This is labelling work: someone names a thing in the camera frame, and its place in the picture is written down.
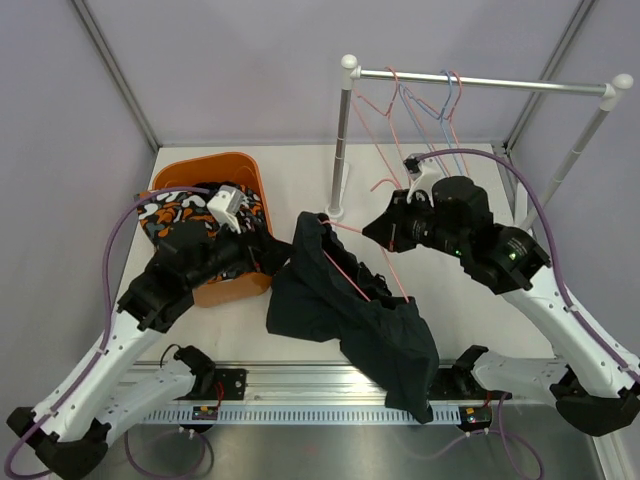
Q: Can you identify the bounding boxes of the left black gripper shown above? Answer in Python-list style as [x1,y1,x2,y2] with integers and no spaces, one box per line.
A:
[186,212,296,291]

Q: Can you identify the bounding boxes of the silver clothes rack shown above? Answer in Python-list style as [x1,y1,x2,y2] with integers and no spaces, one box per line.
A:
[327,54,634,219]

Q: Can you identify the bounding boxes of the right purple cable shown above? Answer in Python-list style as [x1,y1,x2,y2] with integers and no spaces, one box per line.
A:
[404,148,640,479]

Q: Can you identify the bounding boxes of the pink wire hanger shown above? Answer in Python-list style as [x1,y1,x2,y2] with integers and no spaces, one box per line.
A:
[349,65,406,186]

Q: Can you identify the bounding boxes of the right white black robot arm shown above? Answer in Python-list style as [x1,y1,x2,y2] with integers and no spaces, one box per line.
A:
[363,176,639,437]

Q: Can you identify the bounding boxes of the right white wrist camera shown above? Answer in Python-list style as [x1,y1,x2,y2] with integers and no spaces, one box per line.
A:
[403,154,446,203]

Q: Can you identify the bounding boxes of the blue wire hanger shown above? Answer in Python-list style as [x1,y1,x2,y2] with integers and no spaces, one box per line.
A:
[399,69,464,174]

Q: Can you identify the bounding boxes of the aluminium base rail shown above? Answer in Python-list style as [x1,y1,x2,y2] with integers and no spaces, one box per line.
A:
[114,362,609,406]

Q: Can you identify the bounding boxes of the black shorts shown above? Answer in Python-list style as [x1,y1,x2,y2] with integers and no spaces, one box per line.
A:
[194,181,237,195]

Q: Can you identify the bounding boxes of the orange grey camouflage shorts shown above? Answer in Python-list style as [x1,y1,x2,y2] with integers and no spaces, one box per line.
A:
[137,184,267,245]

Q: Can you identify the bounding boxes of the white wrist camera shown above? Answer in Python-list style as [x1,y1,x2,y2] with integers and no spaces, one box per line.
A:
[403,154,446,203]
[206,185,245,234]

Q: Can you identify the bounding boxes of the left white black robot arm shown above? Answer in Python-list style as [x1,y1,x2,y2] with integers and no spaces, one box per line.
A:
[7,222,293,479]

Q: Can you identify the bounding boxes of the white slotted cable duct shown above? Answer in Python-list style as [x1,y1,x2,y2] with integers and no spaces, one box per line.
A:
[139,404,464,426]

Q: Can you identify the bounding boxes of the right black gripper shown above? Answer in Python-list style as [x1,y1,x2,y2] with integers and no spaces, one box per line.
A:
[365,188,468,259]

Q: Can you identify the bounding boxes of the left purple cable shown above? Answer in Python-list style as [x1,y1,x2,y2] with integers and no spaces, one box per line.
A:
[2,185,216,479]

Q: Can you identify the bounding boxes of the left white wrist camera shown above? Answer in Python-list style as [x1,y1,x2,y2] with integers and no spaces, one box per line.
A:
[206,185,245,234]

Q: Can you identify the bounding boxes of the dark navy shorts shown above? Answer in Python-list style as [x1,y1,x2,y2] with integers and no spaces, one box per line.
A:
[266,212,439,424]

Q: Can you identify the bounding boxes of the orange plastic laundry basket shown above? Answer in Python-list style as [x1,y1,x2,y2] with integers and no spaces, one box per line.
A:
[151,152,272,308]

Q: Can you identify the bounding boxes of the purple cable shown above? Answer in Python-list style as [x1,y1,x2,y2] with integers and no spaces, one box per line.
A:
[404,148,640,479]
[2,185,216,479]

